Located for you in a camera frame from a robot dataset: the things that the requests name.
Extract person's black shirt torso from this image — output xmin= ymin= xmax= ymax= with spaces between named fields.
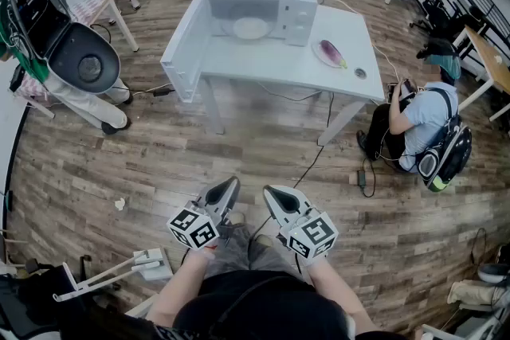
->
xmin=173 ymin=270 xmax=351 ymax=340

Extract person's left forearm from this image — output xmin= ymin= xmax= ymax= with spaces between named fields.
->
xmin=146 ymin=248 xmax=217 ymax=328

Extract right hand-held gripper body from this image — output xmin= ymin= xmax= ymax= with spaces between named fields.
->
xmin=278 ymin=205 xmax=339 ymax=260

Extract purple eggplant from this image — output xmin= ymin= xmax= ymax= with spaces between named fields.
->
xmin=320 ymin=39 xmax=348 ymax=70

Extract black floor cable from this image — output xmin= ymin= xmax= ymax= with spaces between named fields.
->
xmin=253 ymin=91 xmax=336 ymax=236

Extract white folding rack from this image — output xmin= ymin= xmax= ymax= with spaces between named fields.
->
xmin=53 ymin=248 xmax=175 ymax=303

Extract black pod backpack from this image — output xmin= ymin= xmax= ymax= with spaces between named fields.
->
xmin=7 ymin=0 xmax=121 ymax=96

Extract white round plate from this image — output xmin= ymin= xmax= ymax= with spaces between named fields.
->
xmin=312 ymin=39 xmax=347 ymax=68
xmin=233 ymin=17 xmax=269 ymax=40

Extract pink checkered table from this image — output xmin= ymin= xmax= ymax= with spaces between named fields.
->
xmin=69 ymin=0 xmax=139 ymax=53

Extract person's right forearm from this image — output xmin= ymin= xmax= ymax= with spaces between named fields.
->
xmin=305 ymin=255 xmax=380 ymax=336

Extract beige cloth bag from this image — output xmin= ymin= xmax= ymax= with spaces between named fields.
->
xmin=445 ymin=279 xmax=498 ymax=306

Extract white table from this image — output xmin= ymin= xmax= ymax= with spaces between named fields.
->
xmin=197 ymin=3 xmax=386 ymax=147

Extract black office chair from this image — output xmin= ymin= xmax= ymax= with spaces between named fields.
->
xmin=0 ymin=260 xmax=87 ymax=340
xmin=410 ymin=0 xmax=468 ymax=41

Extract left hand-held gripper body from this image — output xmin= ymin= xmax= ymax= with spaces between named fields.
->
xmin=166 ymin=197 xmax=237 ymax=251

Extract black backpack green trim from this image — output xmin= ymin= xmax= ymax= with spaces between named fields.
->
xmin=416 ymin=125 xmax=473 ymax=193

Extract white power cable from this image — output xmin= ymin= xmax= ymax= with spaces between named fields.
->
xmin=316 ymin=0 xmax=400 ymax=85

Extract person's grey trouser legs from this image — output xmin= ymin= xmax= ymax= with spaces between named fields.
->
xmin=205 ymin=221 xmax=306 ymax=286

